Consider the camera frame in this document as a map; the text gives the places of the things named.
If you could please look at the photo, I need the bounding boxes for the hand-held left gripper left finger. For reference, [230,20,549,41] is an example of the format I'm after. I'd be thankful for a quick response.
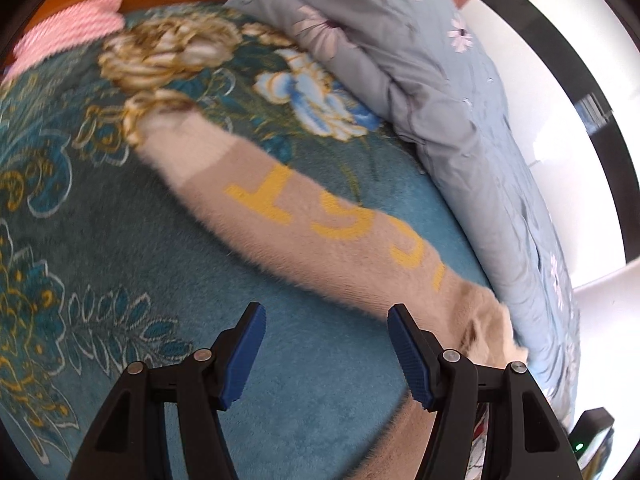
[66,302,267,480]

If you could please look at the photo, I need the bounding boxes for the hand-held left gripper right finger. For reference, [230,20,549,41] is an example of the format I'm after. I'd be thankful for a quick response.
[387,303,583,480]

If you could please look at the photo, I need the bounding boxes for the beige knit sweater yellow letters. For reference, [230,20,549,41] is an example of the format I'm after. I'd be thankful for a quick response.
[132,110,531,480]

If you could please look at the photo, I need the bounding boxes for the teal floral bed blanket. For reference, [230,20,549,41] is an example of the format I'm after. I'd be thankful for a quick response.
[0,2,506,480]

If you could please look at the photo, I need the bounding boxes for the grey-blue daisy print duvet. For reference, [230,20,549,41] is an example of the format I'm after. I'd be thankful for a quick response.
[225,0,583,426]

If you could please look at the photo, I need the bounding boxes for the white wardrobe with black stripe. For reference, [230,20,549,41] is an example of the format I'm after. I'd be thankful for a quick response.
[460,0,640,411]

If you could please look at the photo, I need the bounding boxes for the pink ribbed cloth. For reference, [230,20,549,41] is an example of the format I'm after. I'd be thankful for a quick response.
[10,0,126,76]

